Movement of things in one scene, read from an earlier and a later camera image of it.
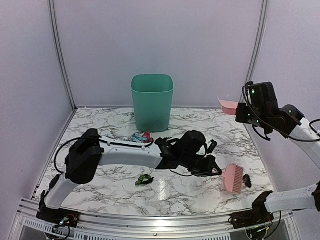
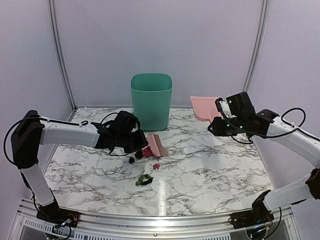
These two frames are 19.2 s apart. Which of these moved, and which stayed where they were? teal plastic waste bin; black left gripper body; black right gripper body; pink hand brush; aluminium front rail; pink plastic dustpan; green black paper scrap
Moved: pink hand brush; black left gripper body; black right gripper body; pink plastic dustpan
Stayed: teal plastic waste bin; aluminium front rail; green black paper scrap
